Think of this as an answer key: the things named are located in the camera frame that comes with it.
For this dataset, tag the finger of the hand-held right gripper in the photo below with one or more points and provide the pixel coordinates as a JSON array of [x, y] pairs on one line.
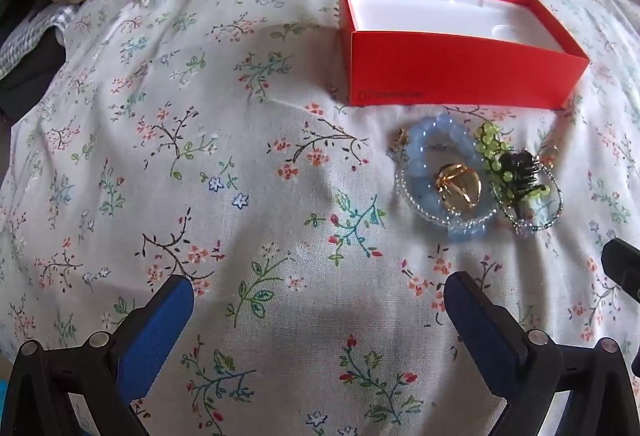
[[622, 263]]

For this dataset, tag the floral bed sheet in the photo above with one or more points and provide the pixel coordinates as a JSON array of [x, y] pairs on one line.
[[200, 166]]

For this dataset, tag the dark cloth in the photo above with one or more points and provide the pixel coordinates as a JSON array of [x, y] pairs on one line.
[[27, 81]]

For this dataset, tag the grey checked blanket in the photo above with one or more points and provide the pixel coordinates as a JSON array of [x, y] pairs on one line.
[[30, 36]]

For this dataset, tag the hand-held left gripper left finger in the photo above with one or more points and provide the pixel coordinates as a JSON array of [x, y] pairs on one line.
[[155, 328]]

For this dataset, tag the red cardboard box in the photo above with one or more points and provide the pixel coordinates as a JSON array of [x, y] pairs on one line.
[[450, 71]]

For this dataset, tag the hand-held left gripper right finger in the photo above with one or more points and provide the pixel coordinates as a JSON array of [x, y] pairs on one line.
[[480, 323]]

